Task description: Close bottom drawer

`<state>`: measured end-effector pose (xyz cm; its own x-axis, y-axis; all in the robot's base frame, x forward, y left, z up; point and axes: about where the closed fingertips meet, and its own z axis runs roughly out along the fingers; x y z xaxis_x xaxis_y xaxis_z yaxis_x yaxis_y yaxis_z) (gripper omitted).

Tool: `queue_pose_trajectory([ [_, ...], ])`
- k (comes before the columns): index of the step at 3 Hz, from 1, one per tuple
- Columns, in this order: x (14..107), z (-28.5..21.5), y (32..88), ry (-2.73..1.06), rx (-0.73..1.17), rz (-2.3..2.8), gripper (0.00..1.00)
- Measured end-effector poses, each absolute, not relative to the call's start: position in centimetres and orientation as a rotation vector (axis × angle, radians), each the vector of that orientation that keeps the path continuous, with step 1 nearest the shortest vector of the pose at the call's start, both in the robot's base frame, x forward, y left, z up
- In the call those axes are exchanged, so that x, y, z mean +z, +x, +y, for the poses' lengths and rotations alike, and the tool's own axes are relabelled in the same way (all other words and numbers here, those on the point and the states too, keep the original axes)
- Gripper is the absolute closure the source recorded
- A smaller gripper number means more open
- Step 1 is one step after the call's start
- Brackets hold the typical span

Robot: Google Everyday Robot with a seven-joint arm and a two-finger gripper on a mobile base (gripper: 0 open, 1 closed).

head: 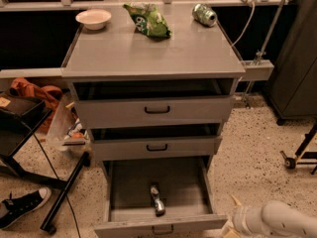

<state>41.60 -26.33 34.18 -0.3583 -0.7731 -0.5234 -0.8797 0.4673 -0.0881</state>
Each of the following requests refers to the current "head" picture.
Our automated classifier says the grey top drawer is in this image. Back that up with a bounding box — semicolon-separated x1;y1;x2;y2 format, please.
73;79;233;129

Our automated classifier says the grey bottom drawer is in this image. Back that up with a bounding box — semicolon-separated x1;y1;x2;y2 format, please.
95;157;227;238

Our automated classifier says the green soda can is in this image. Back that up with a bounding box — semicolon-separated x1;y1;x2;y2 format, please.
192;4;218;27

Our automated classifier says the metal pole with clamp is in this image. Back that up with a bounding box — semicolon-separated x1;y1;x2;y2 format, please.
242;0;286;109

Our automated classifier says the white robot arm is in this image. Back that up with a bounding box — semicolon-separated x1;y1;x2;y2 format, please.
221;195;317;238

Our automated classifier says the dark grey cabinet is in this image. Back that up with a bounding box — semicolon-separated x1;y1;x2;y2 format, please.
264;0;317;125

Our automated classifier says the white bowl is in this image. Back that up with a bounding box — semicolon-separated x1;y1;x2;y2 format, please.
75;9;111;31

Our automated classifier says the grey drawer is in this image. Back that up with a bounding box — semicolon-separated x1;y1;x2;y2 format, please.
73;79;233;129
91;123;221;161
95;157;227;238

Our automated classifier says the grey middle drawer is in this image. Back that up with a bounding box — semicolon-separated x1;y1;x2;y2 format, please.
91;123;221;161

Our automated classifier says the black metal stand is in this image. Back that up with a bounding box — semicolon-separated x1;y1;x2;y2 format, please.
0;108;90;235

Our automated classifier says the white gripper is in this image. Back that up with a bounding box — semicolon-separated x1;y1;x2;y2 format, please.
221;195;264;238

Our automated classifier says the black floor cable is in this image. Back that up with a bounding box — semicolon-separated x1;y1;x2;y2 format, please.
19;121;82;238

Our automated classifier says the green chip bag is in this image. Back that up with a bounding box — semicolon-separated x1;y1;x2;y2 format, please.
123;3;171;38

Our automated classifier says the clear plastic bag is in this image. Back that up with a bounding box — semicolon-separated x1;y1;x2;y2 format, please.
47;92;91;157

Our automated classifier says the orange bag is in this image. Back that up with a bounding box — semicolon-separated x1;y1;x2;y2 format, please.
11;77;63;133

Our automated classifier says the grey drawer cabinet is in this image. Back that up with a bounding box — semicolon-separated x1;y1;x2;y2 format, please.
60;2;247;171

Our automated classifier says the black sneaker white toe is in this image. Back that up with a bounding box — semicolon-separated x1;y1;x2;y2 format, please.
0;187;52;229

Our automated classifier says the black tripod with wheel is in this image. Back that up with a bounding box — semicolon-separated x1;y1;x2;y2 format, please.
280;123;317;175

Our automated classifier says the white power cable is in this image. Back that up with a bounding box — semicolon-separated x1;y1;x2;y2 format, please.
231;2;258;48

